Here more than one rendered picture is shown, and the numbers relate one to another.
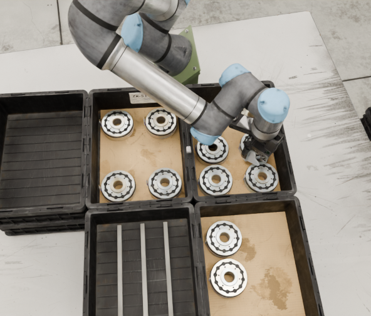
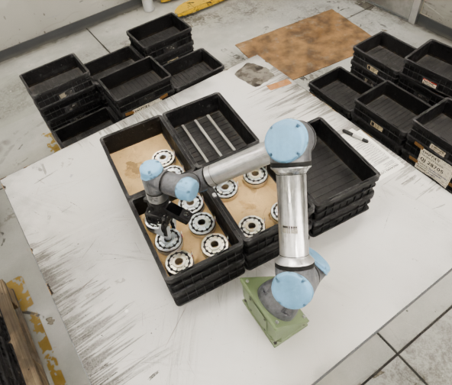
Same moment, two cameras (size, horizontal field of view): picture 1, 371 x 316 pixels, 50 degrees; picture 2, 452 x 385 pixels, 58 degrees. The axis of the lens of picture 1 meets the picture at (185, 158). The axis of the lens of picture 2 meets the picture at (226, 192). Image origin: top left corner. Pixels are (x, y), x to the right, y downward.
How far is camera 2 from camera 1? 1.51 m
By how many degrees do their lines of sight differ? 64
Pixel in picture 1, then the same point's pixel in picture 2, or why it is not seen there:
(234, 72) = (186, 179)
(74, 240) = not seen: hidden behind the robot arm
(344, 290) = (89, 208)
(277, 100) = (148, 165)
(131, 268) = (222, 147)
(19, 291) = not seen: hidden behind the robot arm
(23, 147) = (339, 176)
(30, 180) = (316, 161)
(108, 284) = (230, 136)
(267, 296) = (137, 163)
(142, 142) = (258, 212)
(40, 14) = not seen: outside the picture
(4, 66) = (437, 255)
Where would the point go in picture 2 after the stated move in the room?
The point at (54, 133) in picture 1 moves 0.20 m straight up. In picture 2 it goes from (326, 192) to (332, 159)
